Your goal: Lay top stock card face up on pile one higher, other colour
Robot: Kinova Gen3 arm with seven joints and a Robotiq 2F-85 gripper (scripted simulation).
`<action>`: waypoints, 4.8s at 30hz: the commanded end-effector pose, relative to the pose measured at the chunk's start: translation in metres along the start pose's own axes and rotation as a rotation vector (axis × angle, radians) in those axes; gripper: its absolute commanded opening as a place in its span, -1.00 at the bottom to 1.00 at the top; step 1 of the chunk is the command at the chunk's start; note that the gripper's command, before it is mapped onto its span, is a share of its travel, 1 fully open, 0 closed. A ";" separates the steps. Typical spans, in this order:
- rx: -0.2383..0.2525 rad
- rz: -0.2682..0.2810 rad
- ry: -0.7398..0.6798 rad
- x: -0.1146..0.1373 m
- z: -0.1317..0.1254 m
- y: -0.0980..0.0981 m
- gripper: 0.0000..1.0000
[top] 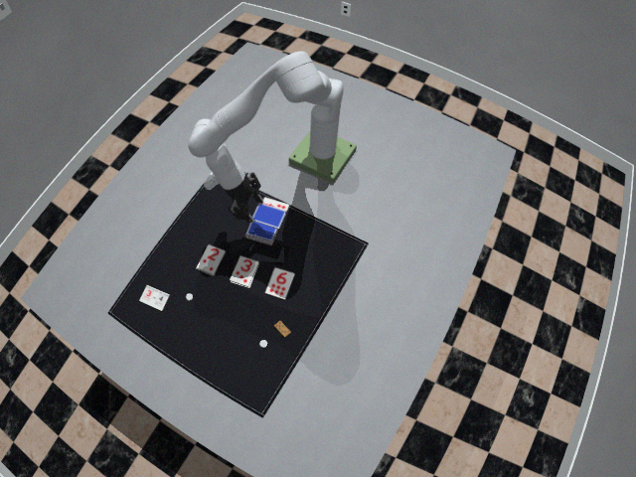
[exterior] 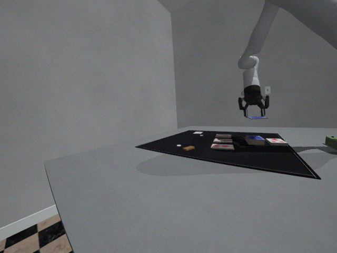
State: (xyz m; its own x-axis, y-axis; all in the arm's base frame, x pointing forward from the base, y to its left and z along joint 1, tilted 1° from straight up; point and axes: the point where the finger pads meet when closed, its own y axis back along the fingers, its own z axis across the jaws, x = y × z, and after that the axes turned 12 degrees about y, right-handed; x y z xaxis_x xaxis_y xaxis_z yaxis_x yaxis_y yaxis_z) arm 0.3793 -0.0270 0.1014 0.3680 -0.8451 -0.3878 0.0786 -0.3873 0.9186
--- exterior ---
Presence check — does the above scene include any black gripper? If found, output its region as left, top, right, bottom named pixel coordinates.
left=238, top=85, right=269, bottom=118

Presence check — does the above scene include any black square mat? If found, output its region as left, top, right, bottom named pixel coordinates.
left=139, top=131, right=311, bottom=175
left=136, top=145, right=321, bottom=179

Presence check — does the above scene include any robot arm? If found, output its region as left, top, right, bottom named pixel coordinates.
left=238, top=0, right=337, bottom=89

